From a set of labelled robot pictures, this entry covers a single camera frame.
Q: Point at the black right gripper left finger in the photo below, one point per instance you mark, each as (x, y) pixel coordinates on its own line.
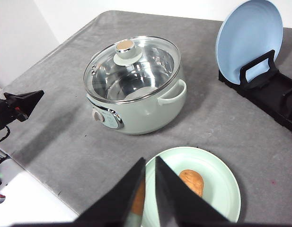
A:
(112, 210)

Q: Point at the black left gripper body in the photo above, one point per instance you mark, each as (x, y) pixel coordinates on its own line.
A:
(8, 114)

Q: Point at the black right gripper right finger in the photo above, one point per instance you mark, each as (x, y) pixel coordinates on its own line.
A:
(182, 205)

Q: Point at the brown potato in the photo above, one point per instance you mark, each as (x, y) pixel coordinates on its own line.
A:
(191, 177)

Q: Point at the green plate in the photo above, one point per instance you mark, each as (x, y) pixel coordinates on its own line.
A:
(221, 186)

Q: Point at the glass steamer lid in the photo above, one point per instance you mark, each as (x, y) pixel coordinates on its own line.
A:
(131, 69)

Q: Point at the green electric steamer pot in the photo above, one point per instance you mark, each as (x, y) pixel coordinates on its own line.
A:
(144, 115)

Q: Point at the black plate rack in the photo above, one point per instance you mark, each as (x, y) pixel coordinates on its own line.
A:
(273, 90)

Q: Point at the blue plate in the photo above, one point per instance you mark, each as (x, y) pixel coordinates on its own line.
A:
(250, 31)

